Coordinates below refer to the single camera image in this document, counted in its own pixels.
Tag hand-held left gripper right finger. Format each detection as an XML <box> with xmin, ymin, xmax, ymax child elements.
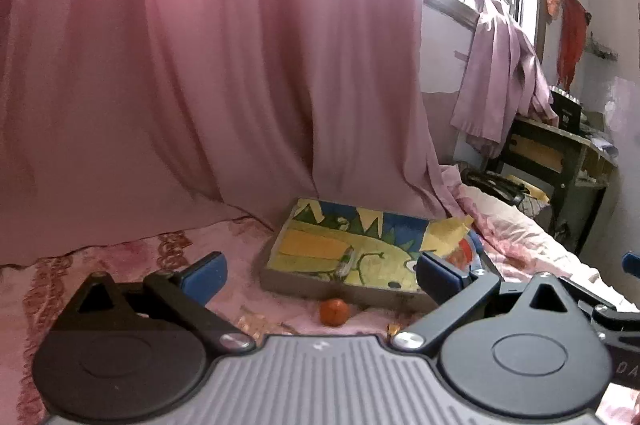
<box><xmin>390</xmin><ymin>251</ymin><xmax>593</xmax><ymax>351</ymax></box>

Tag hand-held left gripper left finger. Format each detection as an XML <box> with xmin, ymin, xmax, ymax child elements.
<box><xmin>52</xmin><ymin>251</ymin><xmax>257</xmax><ymax>352</ymax></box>

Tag clear candy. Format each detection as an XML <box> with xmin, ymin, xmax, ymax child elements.
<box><xmin>336</xmin><ymin>247</ymin><xmax>357</xmax><ymax>279</ymax></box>

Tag small orange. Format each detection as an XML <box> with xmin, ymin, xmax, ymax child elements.
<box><xmin>320</xmin><ymin>298</ymin><xmax>349</xmax><ymax>327</ymax></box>

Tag printed cardboard box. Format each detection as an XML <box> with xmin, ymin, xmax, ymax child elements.
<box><xmin>259</xmin><ymin>198</ymin><xmax>490</xmax><ymax>312</ymax></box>

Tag pink floral bedsheet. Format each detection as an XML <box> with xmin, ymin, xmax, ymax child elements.
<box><xmin>0</xmin><ymin>165</ymin><xmax>640</xmax><ymax>425</ymax></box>

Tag black bag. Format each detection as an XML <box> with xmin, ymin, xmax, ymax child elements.
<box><xmin>460</xmin><ymin>168</ymin><xmax>532</xmax><ymax>209</ymax></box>

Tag yellow bag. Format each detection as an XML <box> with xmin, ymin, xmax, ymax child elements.
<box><xmin>505</xmin><ymin>175</ymin><xmax>551</xmax><ymax>207</ymax></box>

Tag papers on desk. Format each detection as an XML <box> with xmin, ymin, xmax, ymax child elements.
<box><xmin>580</xmin><ymin>125</ymin><xmax>619</xmax><ymax>154</ymax></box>

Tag dark wooden desk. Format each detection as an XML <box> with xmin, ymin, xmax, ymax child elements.
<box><xmin>487</xmin><ymin>112</ymin><xmax>621</xmax><ymax>256</ymax></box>

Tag black device with display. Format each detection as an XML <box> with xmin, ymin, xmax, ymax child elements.
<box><xmin>550</xmin><ymin>86</ymin><xmax>584</xmax><ymax>136</ymax></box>

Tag tied purple curtain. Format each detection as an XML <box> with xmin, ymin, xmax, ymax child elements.
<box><xmin>450</xmin><ymin>0</ymin><xmax>558</xmax><ymax>159</ymax></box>

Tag pink curtain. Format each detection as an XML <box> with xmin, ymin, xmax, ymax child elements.
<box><xmin>0</xmin><ymin>0</ymin><xmax>453</xmax><ymax>267</ymax></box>

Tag red hanging cloth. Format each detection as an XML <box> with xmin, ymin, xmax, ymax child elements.
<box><xmin>556</xmin><ymin>0</ymin><xmax>592</xmax><ymax>89</ymax></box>

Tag wall hook rack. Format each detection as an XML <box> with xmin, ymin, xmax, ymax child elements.
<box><xmin>585</xmin><ymin>38</ymin><xmax>619</xmax><ymax>64</ymax></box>

